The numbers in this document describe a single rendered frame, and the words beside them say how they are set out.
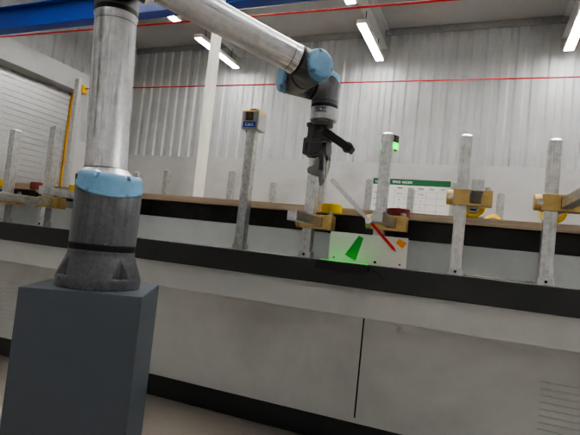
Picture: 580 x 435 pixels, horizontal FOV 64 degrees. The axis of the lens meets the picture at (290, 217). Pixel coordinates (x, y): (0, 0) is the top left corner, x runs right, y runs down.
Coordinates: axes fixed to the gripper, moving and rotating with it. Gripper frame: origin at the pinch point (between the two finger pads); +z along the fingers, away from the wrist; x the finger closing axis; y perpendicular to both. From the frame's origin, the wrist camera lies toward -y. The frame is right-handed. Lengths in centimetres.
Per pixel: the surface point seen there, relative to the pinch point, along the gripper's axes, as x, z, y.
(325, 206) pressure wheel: -18.7, 6.6, 3.8
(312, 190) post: -7.8, 2.0, 5.8
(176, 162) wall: -742, -130, 583
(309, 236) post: -7.8, 18.5, 5.4
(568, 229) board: -26, 7, -77
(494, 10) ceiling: -681, -403, -64
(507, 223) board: -27, 7, -58
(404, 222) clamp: -7.0, 10.7, -26.6
